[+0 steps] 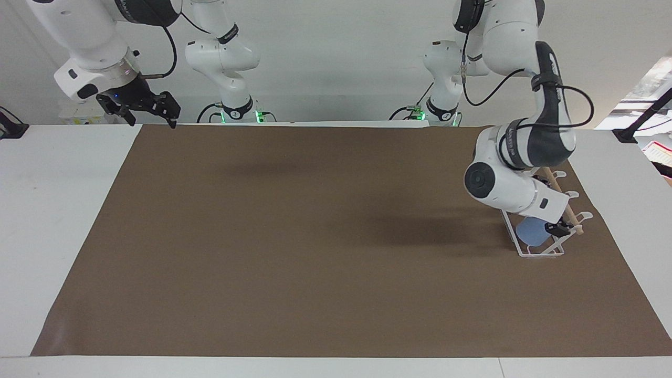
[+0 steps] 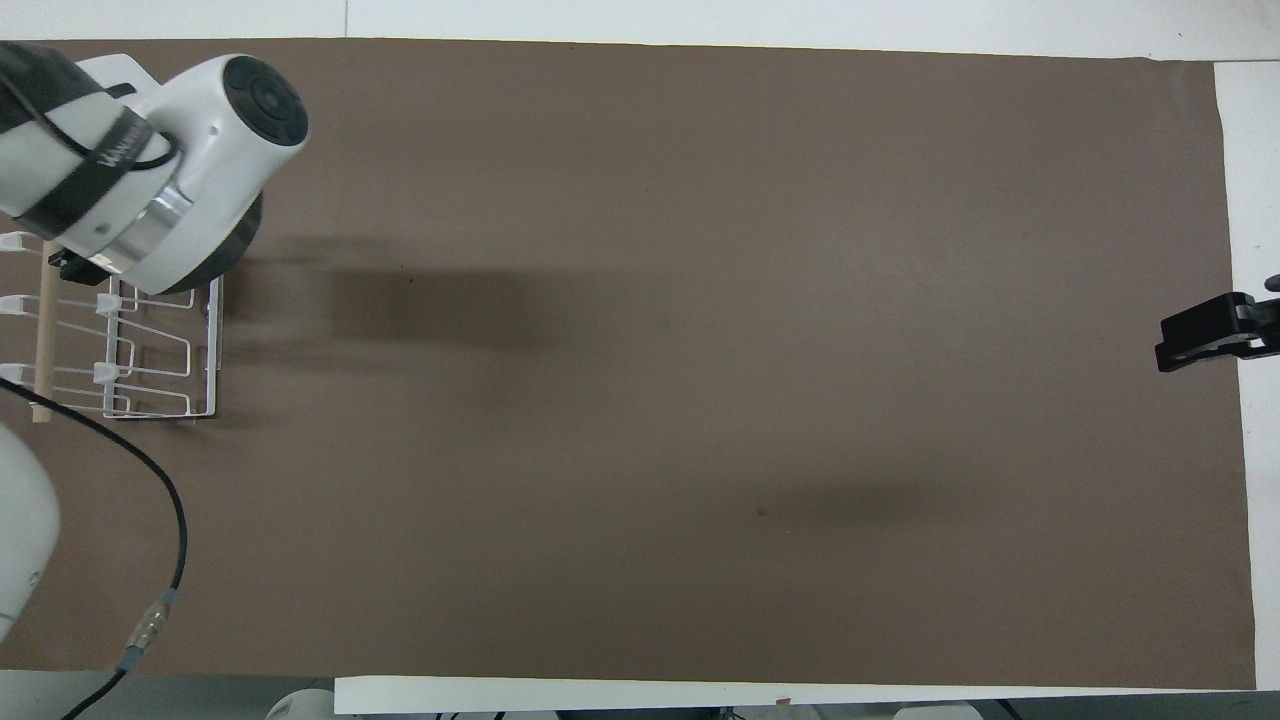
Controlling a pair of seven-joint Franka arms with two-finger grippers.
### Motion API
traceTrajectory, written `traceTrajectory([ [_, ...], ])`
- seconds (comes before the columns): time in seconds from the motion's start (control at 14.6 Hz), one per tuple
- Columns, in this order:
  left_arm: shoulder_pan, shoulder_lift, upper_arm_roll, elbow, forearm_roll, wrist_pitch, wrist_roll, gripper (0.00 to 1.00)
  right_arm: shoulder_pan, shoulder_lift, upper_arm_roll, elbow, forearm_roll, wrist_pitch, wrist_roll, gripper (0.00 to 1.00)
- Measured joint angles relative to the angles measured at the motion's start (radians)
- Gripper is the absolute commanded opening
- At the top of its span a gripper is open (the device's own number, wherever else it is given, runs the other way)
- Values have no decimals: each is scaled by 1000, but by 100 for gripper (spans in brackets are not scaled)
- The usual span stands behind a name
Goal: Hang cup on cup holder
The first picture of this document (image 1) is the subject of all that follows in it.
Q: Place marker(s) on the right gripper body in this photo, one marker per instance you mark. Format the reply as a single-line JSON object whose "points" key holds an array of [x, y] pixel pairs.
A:
{"points": [[128, 94]]}

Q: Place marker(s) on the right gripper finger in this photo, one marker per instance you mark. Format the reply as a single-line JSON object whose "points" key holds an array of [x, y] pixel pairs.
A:
{"points": [[126, 112], [170, 107]]}

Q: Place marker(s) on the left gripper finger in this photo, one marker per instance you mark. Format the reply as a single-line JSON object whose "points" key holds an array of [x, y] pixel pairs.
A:
{"points": [[559, 229]]}

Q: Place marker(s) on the blue plate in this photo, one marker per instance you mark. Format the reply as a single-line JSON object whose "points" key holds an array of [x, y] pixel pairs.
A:
{"points": [[530, 233]]}

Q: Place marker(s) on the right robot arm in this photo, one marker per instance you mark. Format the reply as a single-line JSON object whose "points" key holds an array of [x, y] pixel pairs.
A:
{"points": [[94, 37]]}

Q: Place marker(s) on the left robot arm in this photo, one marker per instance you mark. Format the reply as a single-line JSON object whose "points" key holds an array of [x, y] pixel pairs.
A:
{"points": [[504, 42]]}

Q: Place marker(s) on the black stand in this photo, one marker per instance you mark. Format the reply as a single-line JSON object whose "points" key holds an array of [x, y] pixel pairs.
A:
{"points": [[638, 123], [11, 128]]}

